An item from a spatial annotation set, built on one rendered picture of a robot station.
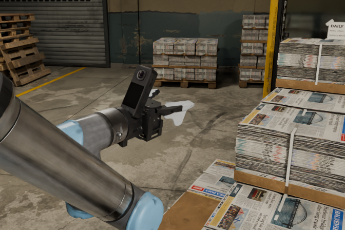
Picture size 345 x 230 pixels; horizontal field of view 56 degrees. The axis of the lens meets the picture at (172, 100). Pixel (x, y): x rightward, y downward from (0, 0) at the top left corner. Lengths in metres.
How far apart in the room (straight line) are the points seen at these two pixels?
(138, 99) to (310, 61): 1.12
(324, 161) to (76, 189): 0.86
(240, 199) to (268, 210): 0.10
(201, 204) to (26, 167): 1.19
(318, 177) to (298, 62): 0.68
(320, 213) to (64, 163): 0.90
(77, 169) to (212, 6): 7.17
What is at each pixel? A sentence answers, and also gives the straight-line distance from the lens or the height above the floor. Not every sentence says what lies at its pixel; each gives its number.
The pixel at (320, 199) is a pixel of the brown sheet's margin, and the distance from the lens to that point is 1.20.
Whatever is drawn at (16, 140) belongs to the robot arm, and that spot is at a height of 1.32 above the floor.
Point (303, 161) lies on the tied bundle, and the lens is 1.16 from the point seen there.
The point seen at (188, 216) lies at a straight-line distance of 1.45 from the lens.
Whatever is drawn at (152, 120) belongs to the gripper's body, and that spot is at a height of 1.21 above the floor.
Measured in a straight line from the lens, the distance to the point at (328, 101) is 1.52.
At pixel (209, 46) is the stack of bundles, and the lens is 5.79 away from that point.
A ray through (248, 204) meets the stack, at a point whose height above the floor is 0.83.
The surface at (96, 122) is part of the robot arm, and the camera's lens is 0.63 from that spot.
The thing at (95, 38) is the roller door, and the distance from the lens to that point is 8.12.
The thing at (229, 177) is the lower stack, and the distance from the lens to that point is 1.75.
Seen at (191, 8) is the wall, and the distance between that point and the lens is 7.55.
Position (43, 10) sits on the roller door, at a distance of 8.66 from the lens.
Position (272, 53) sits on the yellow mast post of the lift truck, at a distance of 2.24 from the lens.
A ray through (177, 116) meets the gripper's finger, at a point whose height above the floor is 1.20.
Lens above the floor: 1.46
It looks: 16 degrees down
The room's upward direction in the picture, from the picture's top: straight up
